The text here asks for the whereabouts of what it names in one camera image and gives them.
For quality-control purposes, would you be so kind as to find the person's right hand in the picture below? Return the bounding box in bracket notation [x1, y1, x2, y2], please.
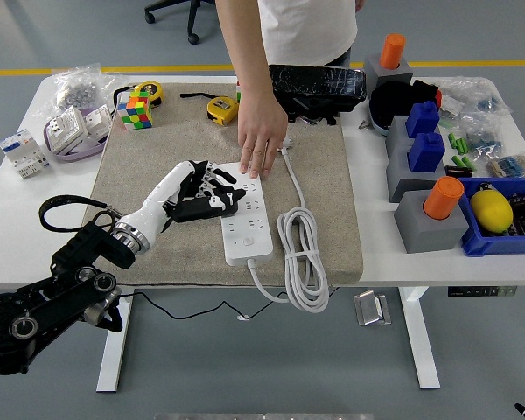
[238, 104, 290, 180]

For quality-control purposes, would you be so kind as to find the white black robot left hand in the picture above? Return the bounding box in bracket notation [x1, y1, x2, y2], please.
[133, 159, 249, 240]

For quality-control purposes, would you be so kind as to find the black power adapter with cord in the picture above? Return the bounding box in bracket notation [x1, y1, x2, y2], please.
[120, 192, 349, 323]

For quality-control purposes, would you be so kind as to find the white power strip with cord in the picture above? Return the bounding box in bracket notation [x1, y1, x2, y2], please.
[218, 134, 332, 314]

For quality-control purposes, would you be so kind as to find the grey-brown mat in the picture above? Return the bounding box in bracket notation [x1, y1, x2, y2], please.
[69, 82, 364, 288]

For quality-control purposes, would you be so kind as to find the black plastic-wrapped device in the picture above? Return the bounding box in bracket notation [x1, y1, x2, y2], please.
[267, 64, 368, 127]

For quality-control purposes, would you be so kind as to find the purple tray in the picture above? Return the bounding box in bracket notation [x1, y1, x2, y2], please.
[43, 103, 115, 164]

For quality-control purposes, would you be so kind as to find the yellow black tape measure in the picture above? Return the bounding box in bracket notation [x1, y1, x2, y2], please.
[133, 80, 165, 106]

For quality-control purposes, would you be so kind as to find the light blue dish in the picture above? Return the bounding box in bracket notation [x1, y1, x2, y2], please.
[368, 102, 393, 137]

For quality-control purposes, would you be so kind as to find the white table leg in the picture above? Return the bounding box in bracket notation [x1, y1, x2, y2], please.
[95, 288, 135, 393]
[397, 286, 441, 390]

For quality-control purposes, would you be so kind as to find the black office chair base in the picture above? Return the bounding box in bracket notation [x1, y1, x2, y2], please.
[143, 0, 219, 45]

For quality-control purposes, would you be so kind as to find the black table control panel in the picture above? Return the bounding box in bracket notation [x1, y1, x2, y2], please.
[447, 286, 518, 298]

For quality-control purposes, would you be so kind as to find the black cloth bundle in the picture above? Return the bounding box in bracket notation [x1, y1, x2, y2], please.
[369, 80, 441, 132]

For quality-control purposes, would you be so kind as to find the clear bag of screws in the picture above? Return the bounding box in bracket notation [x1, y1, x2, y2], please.
[52, 63, 117, 110]

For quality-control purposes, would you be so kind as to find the grey stepped block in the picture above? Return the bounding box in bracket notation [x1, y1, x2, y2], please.
[384, 115, 448, 203]

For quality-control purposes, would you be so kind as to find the white circuit breaker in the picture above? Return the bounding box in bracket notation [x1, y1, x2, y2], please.
[0, 129, 52, 179]

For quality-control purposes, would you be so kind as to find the orange cylinder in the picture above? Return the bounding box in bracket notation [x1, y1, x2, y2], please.
[423, 177, 466, 221]
[379, 33, 407, 70]

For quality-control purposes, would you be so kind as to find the blue block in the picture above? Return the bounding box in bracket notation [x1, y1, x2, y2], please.
[407, 132, 446, 173]
[405, 101, 441, 139]

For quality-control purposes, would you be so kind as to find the blue plastic bin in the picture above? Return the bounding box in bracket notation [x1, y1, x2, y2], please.
[458, 177, 525, 258]

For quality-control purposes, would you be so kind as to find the clear bag of white parts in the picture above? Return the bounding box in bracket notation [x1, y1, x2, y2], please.
[437, 77, 511, 119]

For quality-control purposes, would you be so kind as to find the yellow lemon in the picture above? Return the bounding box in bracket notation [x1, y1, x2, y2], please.
[470, 188, 515, 234]

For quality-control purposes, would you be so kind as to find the clear bag of blue parts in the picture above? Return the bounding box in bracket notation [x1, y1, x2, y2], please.
[461, 111, 508, 155]

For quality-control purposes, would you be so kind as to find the clear bag of resistors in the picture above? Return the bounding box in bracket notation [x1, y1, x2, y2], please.
[485, 151, 525, 179]

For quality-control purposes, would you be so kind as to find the yellow tape measure with strap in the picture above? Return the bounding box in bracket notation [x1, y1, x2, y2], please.
[179, 90, 241, 127]

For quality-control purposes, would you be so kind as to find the white wall socket panel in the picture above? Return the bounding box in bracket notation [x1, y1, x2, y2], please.
[47, 106, 89, 155]
[83, 107, 114, 144]

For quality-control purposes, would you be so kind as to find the silver metal bracket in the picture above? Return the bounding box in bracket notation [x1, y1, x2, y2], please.
[353, 290, 394, 327]

